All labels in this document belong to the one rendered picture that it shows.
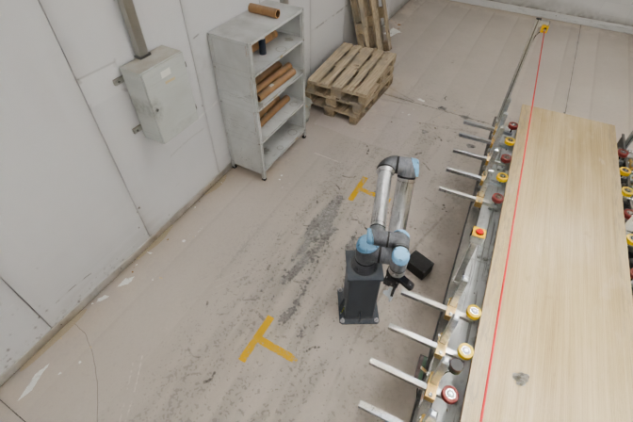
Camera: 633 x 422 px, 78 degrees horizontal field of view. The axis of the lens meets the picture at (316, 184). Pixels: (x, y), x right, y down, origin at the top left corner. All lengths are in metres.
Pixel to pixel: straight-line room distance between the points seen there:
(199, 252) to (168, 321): 0.67
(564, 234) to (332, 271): 1.79
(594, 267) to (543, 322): 0.59
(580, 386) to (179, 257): 3.05
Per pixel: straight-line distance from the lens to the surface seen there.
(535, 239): 3.02
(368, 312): 3.27
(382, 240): 2.18
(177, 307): 3.57
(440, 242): 3.93
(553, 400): 2.47
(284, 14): 3.98
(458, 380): 2.64
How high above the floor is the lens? 2.99
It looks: 45 degrees down
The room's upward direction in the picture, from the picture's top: 1 degrees clockwise
